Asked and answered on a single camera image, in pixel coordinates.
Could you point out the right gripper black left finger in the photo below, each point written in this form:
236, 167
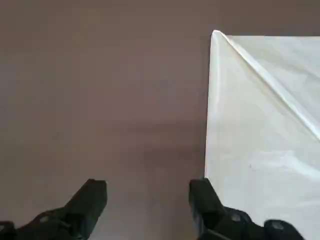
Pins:
82, 200

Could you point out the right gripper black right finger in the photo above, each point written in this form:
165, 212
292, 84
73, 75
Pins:
207, 205

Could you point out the cream white tablecloth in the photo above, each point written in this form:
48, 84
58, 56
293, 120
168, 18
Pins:
262, 125

